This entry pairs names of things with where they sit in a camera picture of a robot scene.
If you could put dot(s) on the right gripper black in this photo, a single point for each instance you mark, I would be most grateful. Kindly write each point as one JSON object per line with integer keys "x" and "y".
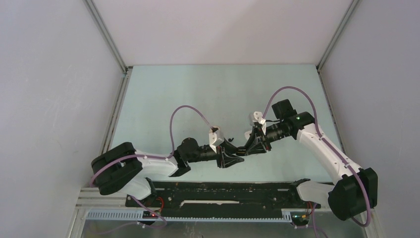
{"x": 257, "y": 141}

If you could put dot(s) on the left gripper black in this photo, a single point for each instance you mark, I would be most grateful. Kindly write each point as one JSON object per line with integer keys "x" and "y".
{"x": 227, "y": 149}

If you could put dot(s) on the black earbud charging case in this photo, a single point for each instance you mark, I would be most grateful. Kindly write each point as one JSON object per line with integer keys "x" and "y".
{"x": 241, "y": 151}

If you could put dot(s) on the white earbud charging case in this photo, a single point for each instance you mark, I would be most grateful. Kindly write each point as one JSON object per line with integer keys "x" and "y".
{"x": 248, "y": 134}

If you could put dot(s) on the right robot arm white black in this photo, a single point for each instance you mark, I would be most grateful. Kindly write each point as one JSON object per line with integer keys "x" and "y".
{"x": 353, "y": 189}

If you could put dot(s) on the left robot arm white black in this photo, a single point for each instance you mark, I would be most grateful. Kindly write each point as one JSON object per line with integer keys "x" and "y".
{"x": 126, "y": 170}

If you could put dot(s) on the aluminium extrusion left base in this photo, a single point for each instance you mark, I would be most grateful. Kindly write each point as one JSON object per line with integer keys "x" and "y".
{"x": 90, "y": 198}

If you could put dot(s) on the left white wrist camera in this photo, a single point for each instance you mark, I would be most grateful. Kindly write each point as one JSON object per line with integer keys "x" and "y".
{"x": 216, "y": 138}

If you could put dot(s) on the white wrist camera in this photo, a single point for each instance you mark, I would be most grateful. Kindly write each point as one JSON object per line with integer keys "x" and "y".
{"x": 216, "y": 138}
{"x": 257, "y": 117}

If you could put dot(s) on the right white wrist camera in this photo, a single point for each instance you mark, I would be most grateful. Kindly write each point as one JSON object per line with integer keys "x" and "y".
{"x": 257, "y": 117}

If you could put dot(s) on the white cable duct strip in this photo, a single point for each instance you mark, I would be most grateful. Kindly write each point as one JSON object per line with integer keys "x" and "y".
{"x": 142, "y": 215}

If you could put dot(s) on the left aluminium frame post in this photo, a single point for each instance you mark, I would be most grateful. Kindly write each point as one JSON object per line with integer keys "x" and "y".
{"x": 101, "y": 25}

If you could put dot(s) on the aluminium frame post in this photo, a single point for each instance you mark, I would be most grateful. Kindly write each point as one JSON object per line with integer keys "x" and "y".
{"x": 101, "y": 25}
{"x": 338, "y": 33}

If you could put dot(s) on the right aluminium frame post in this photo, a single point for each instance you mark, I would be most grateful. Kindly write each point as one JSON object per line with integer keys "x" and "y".
{"x": 338, "y": 33}

